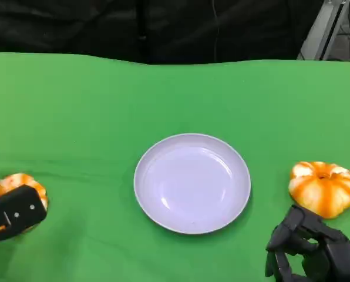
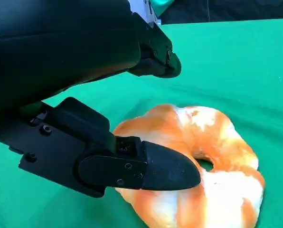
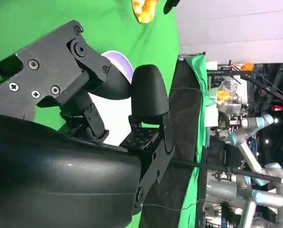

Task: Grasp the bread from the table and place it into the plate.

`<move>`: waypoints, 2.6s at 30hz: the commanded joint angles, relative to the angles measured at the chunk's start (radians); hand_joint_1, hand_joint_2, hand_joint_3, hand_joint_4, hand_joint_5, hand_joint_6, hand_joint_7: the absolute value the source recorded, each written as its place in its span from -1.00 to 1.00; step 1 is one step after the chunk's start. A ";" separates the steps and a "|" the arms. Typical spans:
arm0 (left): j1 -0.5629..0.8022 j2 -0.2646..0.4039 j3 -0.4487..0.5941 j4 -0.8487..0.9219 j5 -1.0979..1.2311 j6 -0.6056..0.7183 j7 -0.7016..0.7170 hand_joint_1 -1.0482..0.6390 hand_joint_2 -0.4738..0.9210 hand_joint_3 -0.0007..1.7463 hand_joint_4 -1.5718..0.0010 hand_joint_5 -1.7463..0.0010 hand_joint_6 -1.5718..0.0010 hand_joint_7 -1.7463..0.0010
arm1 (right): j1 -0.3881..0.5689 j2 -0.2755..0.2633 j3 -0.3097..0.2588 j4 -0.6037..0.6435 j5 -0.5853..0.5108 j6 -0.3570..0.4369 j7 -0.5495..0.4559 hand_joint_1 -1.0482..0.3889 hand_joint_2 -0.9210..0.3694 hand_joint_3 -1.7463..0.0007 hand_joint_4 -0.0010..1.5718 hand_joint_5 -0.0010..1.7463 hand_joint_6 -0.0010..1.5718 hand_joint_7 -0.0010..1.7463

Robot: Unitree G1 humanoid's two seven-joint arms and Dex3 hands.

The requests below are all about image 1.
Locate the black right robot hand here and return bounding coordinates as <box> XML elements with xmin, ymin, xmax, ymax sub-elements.
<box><xmin>264</xmin><ymin>204</ymin><xmax>350</xmax><ymax>282</ymax></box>

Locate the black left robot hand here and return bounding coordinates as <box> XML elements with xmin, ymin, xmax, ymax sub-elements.
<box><xmin>0</xmin><ymin>157</ymin><xmax>48</xmax><ymax>244</ymax></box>

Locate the large green table cloth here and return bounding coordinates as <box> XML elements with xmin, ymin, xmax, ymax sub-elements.
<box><xmin>0</xmin><ymin>52</ymin><xmax>350</xmax><ymax>282</ymax></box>

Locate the lilac plate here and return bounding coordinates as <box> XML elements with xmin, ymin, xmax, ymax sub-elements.
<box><xmin>133</xmin><ymin>133</ymin><xmax>251</xmax><ymax>235</ymax></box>

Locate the black table skirt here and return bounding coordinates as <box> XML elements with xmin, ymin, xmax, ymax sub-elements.
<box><xmin>0</xmin><ymin>0</ymin><xmax>324</xmax><ymax>65</ymax></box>

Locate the aluminium frame post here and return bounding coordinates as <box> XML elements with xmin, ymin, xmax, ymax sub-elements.
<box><xmin>297</xmin><ymin>0</ymin><xmax>350</xmax><ymax>61</ymax></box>

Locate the hanging black cable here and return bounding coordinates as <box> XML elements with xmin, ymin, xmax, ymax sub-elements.
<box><xmin>211</xmin><ymin>0</ymin><xmax>222</xmax><ymax>63</ymax></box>

